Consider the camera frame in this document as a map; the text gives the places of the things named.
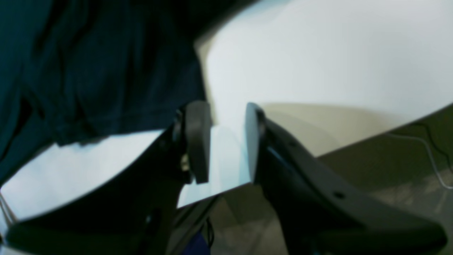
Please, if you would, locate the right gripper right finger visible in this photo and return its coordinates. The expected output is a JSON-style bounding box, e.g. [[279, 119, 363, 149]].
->
[[245, 103, 448, 255]]

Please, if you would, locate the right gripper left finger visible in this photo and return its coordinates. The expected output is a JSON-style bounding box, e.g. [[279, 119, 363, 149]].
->
[[2, 101, 212, 255]]

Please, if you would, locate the black T-shirt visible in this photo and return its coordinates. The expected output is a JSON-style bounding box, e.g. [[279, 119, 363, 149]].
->
[[0, 0, 251, 184]]

